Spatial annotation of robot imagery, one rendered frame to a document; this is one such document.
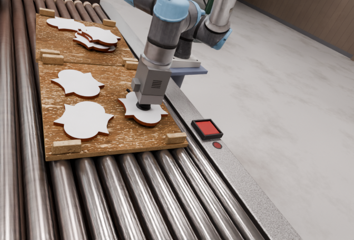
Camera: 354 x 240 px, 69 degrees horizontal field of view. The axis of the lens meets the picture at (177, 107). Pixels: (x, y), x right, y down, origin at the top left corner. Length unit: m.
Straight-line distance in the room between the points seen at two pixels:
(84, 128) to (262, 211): 0.47
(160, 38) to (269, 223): 0.49
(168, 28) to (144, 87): 0.16
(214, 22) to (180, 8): 0.58
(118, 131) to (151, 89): 0.14
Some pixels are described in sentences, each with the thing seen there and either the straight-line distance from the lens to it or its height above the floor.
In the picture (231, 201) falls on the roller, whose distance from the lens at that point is 0.66.
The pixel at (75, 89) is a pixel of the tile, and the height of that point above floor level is 0.95.
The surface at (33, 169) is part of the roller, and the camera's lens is 0.61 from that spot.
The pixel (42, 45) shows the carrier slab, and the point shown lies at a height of 0.94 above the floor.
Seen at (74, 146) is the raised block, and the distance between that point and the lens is 0.60.
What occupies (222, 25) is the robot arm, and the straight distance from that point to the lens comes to 1.18.
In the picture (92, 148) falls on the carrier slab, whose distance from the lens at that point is 0.63.
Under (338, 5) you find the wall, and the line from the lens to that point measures 9.78.
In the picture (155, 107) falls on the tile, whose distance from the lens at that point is 0.76.
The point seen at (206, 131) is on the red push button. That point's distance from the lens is 0.80.
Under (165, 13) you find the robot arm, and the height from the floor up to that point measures 1.24.
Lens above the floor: 1.38
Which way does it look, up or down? 32 degrees down
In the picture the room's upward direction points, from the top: 21 degrees clockwise
